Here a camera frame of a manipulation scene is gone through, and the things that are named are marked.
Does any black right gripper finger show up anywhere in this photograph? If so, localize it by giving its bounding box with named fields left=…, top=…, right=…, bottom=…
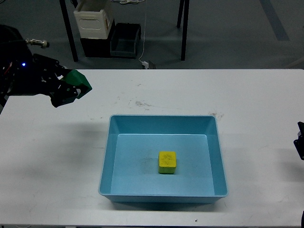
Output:
left=294, top=122, right=304, bottom=160

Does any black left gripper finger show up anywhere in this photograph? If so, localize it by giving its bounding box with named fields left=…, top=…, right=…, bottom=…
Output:
left=56, top=62, right=72, bottom=80
left=48, top=82, right=81, bottom=107

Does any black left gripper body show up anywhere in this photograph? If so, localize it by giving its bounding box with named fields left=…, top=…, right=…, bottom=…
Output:
left=9, top=54, right=62, bottom=95

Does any green block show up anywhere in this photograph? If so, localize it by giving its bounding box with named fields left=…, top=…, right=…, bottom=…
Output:
left=61, top=70, right=92, bottom=99

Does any yellow block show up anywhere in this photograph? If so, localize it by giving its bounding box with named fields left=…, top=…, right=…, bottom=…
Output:
left=158, top=151, right=177, bottom=174

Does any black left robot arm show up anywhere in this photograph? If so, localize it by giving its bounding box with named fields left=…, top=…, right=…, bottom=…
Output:
left=0, top=25, right=81, bottom=108

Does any dark brown box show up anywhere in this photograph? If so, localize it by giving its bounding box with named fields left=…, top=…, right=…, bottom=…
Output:
left=80, top=19, right=115, bottom=57

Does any light blue plastic box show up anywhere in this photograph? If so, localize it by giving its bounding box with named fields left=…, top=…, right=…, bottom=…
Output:
left=99, top=115, right=228, bottom=203

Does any black table leg left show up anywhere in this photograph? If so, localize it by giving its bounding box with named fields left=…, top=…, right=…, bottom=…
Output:
left=59, top=0, right=78, bottom=62

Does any black table leg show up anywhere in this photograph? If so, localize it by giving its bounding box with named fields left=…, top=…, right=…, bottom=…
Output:
left=176, top=0, right=190, bottom=61
left=59, top=0, right=78, bottom=62

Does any cream white plastic container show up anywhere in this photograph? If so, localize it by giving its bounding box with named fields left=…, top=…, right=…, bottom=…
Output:
left=74, top=0, right=114, bottom=39

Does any grey plastic bin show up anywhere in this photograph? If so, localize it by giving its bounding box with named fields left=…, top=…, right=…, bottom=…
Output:
left=110, top=23, right=141, bottom=58

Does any black table leg right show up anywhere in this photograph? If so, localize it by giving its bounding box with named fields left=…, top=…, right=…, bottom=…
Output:
left=176, top=0, right=190, bottom=61

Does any white cable with plug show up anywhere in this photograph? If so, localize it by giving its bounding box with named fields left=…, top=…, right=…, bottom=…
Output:
left=138, top=0, right=149, bottom=69

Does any white coiled cable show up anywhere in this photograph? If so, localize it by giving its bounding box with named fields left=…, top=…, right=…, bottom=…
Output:
left=110, top=0, right=145, bottom=5

